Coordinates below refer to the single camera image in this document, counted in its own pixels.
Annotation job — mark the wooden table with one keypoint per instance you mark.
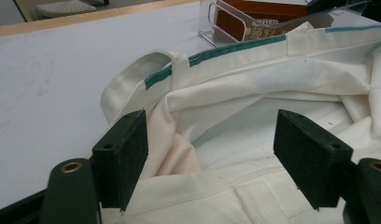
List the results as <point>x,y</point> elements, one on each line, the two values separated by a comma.
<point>70,19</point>

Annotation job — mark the clear plastic box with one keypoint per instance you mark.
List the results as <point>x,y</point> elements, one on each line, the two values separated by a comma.
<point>207,28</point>

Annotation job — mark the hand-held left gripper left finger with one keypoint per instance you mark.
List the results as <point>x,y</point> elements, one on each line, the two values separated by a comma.
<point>123,158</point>

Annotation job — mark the cream canvas tote bag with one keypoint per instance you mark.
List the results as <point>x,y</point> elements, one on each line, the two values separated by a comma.
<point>257,93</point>

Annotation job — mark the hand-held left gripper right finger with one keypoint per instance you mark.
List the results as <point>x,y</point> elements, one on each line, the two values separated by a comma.
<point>310,158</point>

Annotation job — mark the grey perforated chair base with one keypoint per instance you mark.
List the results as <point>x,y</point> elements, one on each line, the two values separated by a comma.
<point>65,7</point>

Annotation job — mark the white table mat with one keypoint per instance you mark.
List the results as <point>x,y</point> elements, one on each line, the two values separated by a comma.
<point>54,93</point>

